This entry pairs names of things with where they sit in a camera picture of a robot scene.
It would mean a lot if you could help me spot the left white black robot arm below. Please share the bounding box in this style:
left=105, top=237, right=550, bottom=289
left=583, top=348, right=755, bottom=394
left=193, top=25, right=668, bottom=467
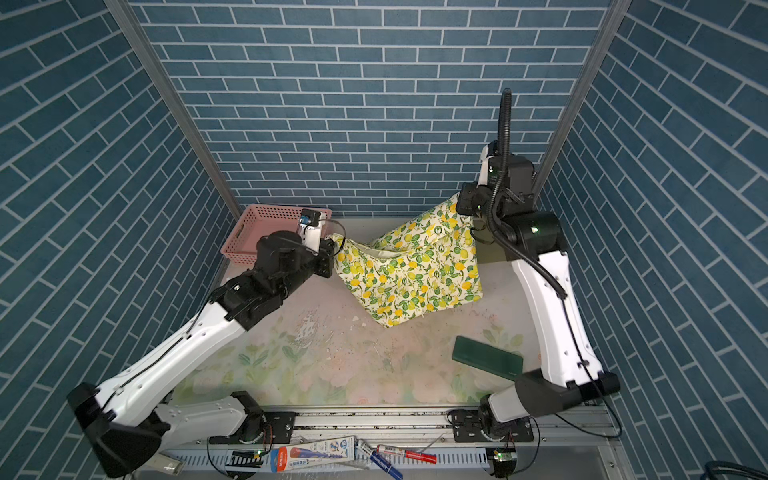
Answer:
left=67, top=231, right=337, bottom=478

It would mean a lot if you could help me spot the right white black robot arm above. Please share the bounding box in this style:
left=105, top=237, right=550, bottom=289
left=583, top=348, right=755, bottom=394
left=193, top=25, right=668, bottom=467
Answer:
left=456, top=151, right=620, bottom=429

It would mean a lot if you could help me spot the left corner aluminium post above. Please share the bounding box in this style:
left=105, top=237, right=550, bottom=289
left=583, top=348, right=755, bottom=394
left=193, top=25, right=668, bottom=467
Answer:
left=104, top=0, right=242, bottom=220

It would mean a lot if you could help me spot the blue marker pen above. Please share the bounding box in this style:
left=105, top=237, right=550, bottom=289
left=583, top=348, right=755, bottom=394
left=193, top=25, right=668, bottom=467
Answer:
left=356, top=440, right=403, bottom=480

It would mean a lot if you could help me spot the white red blue box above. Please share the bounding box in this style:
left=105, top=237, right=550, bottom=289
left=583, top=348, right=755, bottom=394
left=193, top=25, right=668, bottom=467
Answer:
left=270, top=436, right=357, bottom=473

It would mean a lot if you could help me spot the right corner aluminium post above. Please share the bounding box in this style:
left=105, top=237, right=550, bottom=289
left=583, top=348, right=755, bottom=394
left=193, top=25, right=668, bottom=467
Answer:
left=533, top=0, right=631, bottom=204

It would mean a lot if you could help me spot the beige plastic piece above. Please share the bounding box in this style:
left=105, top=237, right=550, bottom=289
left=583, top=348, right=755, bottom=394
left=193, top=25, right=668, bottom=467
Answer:
left=145, top=453, right=185, bottom=476

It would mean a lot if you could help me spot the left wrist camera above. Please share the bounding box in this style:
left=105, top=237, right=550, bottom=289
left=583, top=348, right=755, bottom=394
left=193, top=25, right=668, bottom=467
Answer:
left=296, top=208, right=323, bottom=253

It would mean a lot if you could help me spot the pink plastic basket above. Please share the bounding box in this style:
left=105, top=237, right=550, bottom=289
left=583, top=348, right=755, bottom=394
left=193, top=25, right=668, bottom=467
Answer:
left=221, top=204, right=332, bottom=266

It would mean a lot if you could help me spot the olive green skirt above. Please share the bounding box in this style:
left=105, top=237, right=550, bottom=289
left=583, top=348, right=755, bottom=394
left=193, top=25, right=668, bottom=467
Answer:
left=476, top=243, right=517, bottom=264

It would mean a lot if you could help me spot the red white marker pen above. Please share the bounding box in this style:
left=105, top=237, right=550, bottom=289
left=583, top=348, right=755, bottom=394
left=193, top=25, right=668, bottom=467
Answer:
left=376, top=444, right=438, bottom=465

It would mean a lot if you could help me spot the dark green rectangular block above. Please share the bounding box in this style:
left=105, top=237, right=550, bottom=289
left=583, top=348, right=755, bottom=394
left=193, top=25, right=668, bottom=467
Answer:
left=452, top=336, right=524, bottom=381

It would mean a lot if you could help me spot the aluminium front rail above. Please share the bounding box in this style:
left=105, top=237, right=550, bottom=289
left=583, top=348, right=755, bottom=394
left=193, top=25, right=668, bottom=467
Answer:
left=119, top=405, right=625, bottom=480

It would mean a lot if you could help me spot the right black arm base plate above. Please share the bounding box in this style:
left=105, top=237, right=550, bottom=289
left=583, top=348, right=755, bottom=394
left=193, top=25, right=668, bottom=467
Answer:
left=446, top=408, right=535, bottom=443

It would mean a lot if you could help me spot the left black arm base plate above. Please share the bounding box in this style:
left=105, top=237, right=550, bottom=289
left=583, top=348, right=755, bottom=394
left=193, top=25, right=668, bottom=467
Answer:
left=209, top=411, right=297, bottom=447

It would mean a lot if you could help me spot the corner aluminium post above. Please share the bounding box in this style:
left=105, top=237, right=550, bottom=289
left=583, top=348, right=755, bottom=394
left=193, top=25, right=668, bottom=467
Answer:
left=533, top=0, right=631, bottom=204
left=104, top=0, right=242, bottom=220

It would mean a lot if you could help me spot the lemon print skirt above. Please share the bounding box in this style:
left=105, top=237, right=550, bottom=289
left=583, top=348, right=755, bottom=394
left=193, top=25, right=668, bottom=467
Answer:
left=332, top=195, right=483, bottom=328

